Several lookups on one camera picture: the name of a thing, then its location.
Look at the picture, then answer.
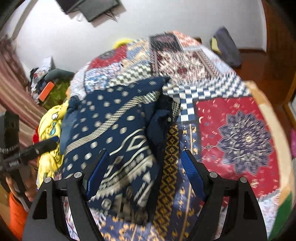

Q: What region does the orange box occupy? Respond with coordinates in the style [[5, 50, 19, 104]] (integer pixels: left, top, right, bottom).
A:
[[39, 81, 55, 102]]

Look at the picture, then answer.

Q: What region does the brown wooden door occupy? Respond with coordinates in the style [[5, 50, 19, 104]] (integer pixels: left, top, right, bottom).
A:
[[235, 1, 295, 130]]

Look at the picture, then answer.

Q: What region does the red cloth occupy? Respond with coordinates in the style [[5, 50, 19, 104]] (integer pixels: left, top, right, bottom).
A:
[[32, 133, 40, 144]]

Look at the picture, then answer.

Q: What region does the operator left hand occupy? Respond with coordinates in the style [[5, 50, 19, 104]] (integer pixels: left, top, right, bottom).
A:
[[6, 166, 37, 202]]

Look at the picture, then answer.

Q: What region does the pink striped curtain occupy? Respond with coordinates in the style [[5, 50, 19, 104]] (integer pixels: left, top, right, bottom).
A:
[[1, 36, 47, 147]]

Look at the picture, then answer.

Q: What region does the orange sleeve forearm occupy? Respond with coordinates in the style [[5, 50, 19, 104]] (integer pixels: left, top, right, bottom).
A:
[[9, 193, 28, 240]]

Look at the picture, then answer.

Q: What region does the colourful patchwork bedspread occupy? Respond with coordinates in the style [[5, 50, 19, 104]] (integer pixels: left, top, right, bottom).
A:
[[62, 31, 295, 241]]

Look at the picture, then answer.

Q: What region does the pile of clutter clothes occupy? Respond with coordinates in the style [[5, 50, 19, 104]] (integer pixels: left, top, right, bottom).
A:
[[28, 56, 74, 103]]

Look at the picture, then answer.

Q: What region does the yellow headboard pillow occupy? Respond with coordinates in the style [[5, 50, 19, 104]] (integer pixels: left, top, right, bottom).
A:
[[112, 38, 133, 49]]

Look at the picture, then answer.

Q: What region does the navy patterned hooded garment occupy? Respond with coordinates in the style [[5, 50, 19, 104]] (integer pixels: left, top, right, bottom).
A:
[[60, 76, 180, 224]]

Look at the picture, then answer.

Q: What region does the pink object by door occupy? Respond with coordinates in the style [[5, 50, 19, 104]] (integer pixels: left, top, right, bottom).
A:
[[290, 129, 296, 158]]

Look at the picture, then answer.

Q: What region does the yellow cartoon blanket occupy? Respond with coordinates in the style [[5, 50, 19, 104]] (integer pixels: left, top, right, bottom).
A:
[[36, 100, 69, 187]]

